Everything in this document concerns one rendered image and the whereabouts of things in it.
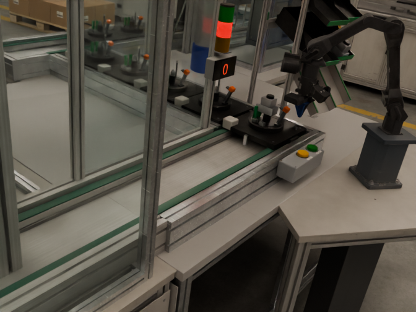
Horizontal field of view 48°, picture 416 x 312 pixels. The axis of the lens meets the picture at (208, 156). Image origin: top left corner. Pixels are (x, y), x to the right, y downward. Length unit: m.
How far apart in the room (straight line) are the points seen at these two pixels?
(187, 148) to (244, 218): 0.34
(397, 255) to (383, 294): 0.40
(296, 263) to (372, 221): 0.29
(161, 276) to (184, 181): 0.38
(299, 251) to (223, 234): 0.26
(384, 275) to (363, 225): 1.31
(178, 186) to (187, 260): 0.28
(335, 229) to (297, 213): 0.13
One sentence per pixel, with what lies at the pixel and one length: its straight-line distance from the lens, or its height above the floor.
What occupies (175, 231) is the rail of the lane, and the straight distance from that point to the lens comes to 1.25.
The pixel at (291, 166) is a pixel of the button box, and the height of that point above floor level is 0.96.
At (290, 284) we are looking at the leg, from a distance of 1.58.
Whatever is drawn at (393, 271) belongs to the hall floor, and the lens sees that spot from 2.92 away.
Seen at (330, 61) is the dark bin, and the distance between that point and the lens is 1.94.
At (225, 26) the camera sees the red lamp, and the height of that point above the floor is 1.35.
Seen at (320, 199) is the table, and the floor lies 0.86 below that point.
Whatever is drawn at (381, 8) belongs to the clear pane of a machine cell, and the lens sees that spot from 5.68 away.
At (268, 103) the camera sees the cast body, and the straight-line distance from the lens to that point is 1.76.
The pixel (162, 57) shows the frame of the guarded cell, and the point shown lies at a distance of 0.90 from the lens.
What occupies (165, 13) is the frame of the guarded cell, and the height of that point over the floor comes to 1.50.
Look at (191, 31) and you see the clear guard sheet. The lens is 1.53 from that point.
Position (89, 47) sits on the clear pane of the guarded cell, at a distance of 0.80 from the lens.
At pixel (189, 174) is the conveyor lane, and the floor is 0.92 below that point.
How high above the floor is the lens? 1.68
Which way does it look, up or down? 28 degrees down
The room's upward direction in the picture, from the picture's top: 8 degrees clockwise
